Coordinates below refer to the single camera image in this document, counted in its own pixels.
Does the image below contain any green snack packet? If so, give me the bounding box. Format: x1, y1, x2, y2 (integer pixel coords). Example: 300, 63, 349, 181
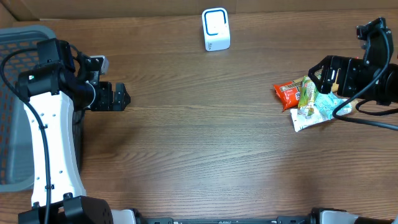
298, 77, 318, 116

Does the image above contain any orange spaghetti pasta packet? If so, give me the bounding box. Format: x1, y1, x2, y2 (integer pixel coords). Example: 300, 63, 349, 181
274, 76, 308, 111

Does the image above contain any white barcode scanner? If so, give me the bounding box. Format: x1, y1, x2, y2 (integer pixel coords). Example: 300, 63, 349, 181
201, 7, 231, 52

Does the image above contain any light blue snack packet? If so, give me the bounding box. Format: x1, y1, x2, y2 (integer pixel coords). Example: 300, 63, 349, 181
315, 93, 346, 121

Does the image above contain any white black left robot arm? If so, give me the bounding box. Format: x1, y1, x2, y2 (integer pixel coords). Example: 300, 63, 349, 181
16, 39, 137, 223

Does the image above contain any white tube with tan cap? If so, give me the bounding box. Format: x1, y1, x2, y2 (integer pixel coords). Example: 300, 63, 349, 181
290, 100, 358, 132

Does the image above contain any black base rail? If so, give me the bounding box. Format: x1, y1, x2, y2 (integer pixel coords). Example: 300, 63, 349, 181
136, 216, 310, 224

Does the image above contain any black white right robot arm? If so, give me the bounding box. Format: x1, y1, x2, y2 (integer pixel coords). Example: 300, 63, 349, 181
307, 55, 397, 224

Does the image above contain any dark grey plastic basket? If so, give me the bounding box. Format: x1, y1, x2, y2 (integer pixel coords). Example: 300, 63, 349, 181
0, 24, 85, 193

